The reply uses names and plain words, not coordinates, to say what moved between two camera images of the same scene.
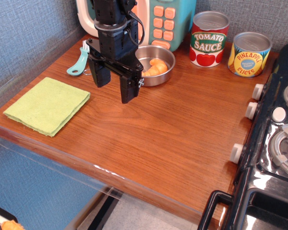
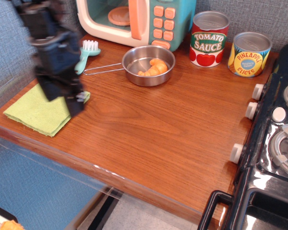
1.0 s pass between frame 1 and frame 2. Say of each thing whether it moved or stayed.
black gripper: moved
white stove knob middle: stayed
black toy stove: stayed
